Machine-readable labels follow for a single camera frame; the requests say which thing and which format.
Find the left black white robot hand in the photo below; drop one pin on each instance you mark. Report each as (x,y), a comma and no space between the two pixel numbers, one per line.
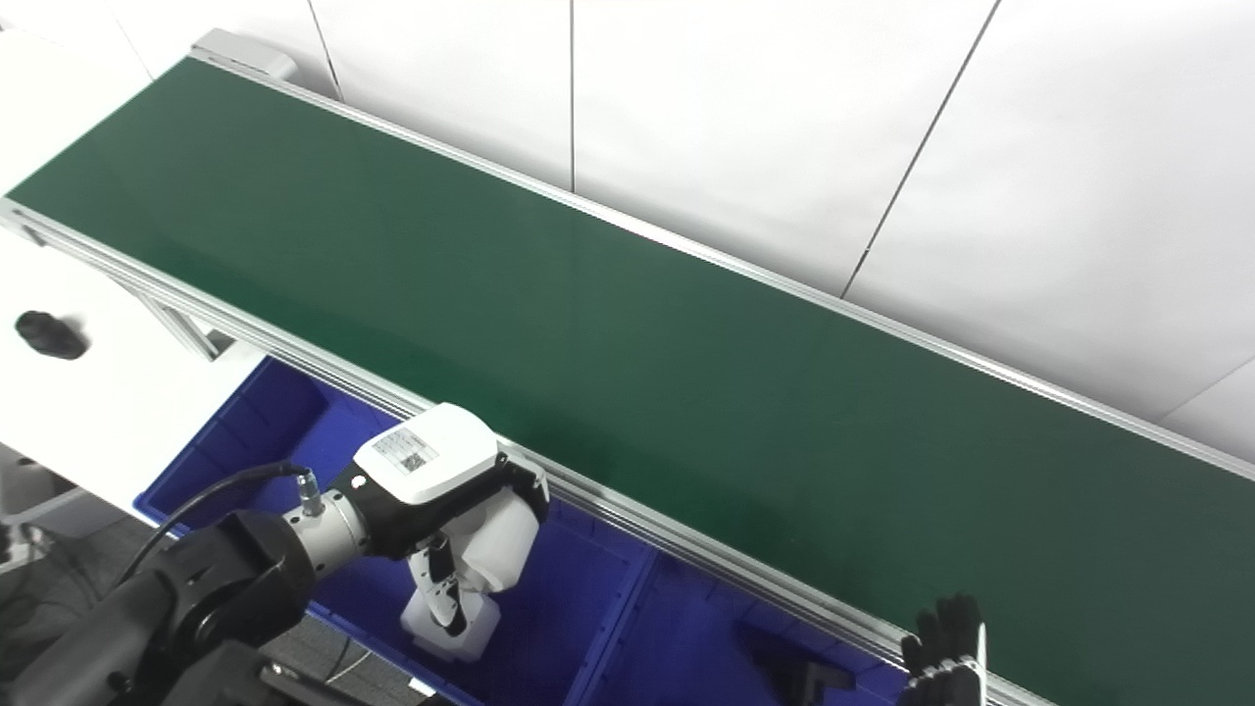
(431,461)

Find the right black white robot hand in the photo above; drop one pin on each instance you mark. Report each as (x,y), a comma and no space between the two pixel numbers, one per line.
(946,657)

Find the white plastic part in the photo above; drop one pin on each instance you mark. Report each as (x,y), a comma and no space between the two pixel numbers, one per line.
(500,549)
(471,628)

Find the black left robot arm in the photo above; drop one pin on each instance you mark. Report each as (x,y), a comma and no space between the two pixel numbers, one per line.
(186,598)

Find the black plastic part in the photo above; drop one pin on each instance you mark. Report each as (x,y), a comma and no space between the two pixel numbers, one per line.
(799,672)

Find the blue plastic bin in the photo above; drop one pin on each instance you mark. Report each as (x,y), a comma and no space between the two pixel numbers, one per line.
(686,647)
(569,608)

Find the green conveyor belt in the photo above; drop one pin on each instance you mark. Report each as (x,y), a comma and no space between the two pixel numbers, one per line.
(686,363)

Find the black round knob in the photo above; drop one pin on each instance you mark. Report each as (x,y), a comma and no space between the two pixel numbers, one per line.
(49,335)

